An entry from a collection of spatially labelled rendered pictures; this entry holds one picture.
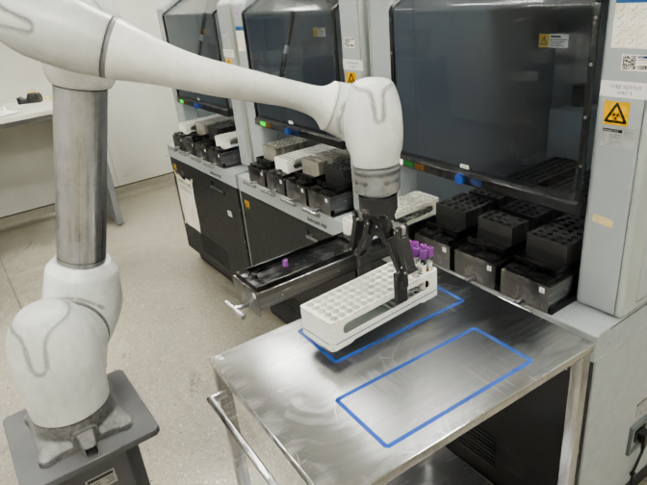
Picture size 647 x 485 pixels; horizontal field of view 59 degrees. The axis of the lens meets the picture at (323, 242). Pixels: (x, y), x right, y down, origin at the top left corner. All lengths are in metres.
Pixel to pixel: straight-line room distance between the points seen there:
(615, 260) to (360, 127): 0.66
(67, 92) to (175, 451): 1.43
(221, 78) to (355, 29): 0.85
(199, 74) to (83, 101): 0.27
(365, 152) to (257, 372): 0.46
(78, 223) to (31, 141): 3.55
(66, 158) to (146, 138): 3.79
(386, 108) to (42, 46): 0.56
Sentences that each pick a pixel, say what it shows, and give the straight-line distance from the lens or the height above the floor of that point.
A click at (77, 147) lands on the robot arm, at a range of 1.21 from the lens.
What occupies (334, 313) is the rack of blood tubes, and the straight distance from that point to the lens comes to 1.11.
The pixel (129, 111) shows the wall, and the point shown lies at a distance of 4.92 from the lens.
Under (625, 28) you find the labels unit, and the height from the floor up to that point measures 1.35.
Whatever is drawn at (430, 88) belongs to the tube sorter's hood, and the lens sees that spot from 1.58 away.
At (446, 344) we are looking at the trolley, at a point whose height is 0.82.
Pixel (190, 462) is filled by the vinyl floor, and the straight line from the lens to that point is 2.18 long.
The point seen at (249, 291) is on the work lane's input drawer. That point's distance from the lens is 1.44.
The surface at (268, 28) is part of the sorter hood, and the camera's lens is 2.22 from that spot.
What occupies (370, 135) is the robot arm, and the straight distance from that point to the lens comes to 1.02.
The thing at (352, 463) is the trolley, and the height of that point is 0.82.
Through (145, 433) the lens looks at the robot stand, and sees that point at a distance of 1.25.
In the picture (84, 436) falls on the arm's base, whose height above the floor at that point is 0.73.
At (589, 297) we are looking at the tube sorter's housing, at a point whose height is 0.76.
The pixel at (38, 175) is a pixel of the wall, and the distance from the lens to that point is 4.85.
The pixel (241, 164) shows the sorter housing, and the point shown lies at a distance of 2.72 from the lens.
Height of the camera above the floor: 1.49
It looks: 25 degrees down
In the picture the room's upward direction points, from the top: 6 degrees counter-clockwise
